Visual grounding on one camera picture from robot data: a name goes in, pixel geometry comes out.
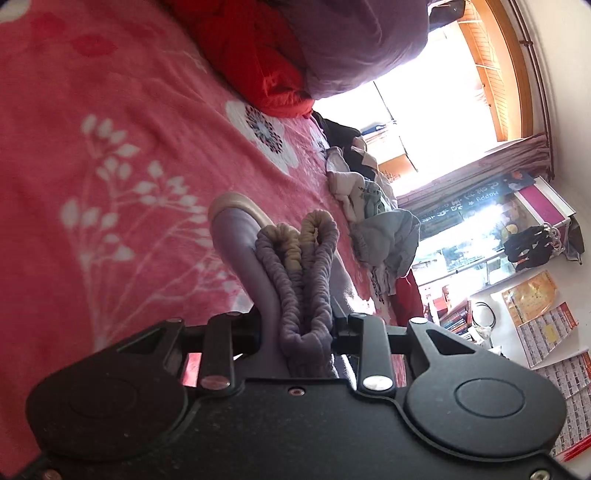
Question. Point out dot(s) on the black hanging bag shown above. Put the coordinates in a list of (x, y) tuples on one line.
[(528, 247)]

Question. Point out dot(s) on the pink floral blanket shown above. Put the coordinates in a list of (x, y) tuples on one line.
[(92, 115)]

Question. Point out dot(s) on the red quilt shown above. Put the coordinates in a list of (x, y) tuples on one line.
[(258, 60)]

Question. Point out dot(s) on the lilac pants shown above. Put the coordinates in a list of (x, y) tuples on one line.
[(304, 286)]

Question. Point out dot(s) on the glass cabinet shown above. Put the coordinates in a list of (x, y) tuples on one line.
[(480, 240)]

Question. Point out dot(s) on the row of books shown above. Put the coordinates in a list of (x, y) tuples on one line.
[(455, 318)]

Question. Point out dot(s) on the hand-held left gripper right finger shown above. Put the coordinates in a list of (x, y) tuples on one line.
[(371, 350)]

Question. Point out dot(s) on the teal printed garment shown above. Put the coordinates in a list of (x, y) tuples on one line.
[(376, 198)]

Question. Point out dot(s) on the red pillow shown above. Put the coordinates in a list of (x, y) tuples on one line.
[(411, 295)]

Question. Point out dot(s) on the white patterned garment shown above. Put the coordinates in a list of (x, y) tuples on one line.
[(382, 281)]

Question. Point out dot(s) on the purple duvet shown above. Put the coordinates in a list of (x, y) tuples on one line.
[(351, 41)]

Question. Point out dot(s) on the curtain rod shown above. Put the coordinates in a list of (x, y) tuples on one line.
[(538, 83)]

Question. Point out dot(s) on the dark lettered banner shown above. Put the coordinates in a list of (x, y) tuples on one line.
[(471, 196)]

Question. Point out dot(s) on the grey garment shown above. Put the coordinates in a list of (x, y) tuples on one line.
[(388, 235)]

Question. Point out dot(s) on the beige curtain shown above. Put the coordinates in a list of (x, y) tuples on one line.
[(485, 166)]

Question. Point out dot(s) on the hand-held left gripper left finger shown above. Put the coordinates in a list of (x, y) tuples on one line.
[(217, 350)]

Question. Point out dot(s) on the orange wall poster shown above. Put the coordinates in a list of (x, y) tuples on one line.
[(531, 295)]

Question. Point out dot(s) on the wall calendar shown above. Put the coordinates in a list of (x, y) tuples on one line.
[(570, 401), (547, 334)]

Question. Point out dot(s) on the black garment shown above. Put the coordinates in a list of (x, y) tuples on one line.
[(344, 134)]

